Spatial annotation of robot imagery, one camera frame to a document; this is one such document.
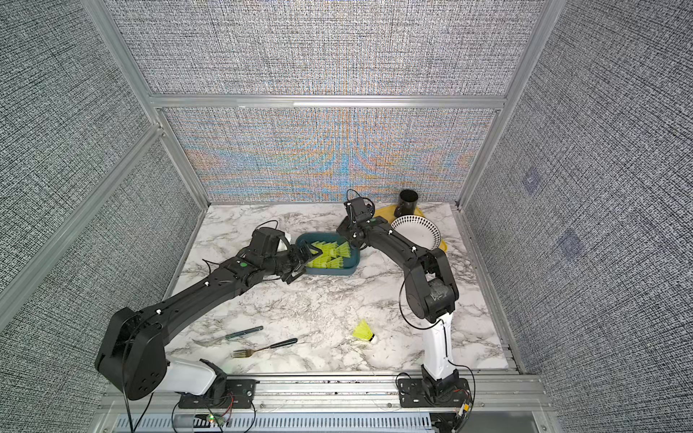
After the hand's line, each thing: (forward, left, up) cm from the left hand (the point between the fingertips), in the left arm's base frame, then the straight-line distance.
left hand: (321, 258), depth 80 cm
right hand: (+18, -6, -5) cm, 19 cm away
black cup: (+32, -34, -11) cm, 48 cm away
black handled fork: (-21, +23, -17) cm, 35 cm away
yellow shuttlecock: (+7, -3, -14) cm, 16 cm away
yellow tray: (+31, -27, -16) cm, 44 cm away
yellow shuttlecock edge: (+13, -7, -15) cm, 21 cm away
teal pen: (-15, +25, -19) cm, 35 cm away
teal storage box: (+7, -9, -16) cm, 20 cm away
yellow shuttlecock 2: (-17, -12, -15) cm, 26 cm away
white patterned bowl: (+23, -38, -17) cm, 48 cm away
